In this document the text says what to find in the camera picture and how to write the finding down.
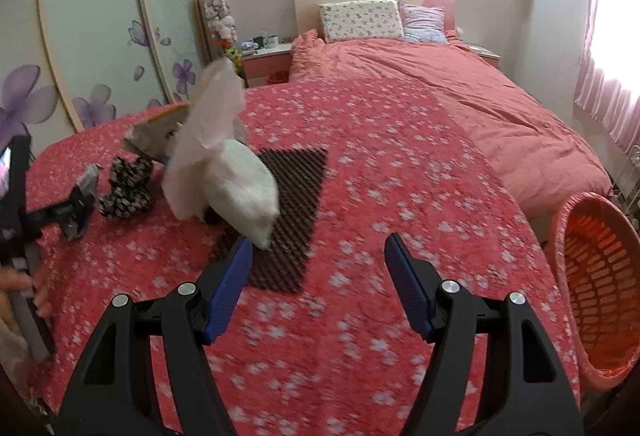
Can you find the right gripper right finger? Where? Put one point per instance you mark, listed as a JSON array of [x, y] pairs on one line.
[[525, 389]]

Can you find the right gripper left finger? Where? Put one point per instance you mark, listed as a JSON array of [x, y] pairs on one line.
[[113, 388]]

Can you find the white tissue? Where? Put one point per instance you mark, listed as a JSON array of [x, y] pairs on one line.
[[242, 190]]

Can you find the person's left hand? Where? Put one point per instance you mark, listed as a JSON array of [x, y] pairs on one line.
[[26, 337]]

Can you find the black white floral scrunchie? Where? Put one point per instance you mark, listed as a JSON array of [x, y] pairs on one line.
[[129, 193]]

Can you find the orange plastic laundry basket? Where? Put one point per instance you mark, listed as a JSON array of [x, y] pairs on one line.
[[593, 252]]

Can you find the red floral bedspread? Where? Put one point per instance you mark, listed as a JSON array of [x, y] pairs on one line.
[[338, 358]]

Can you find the dark brown textured mat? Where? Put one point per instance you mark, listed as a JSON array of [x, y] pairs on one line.
[[299, 173]]

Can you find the floral sliding wardrobe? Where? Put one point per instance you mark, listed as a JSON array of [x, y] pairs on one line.
[[68, 65]]

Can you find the salmon pink duvet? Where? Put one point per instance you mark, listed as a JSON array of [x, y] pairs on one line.
[[541, 160]]

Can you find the clear column of plush toys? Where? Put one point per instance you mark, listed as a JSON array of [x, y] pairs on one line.
[[221, 31]]

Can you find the pink white nightstand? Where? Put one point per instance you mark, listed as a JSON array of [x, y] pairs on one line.
[[268, 65]]

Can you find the white mug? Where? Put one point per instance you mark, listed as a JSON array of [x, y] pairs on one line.
[[271, 41]]

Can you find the pink curtain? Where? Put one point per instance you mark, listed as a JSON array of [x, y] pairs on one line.
[[608, 78]]

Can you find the pink striped pillow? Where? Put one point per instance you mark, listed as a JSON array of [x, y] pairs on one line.
[[422, 24]]

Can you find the white floral pillow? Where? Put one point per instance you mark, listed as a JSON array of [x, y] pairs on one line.
[[365, 19]]

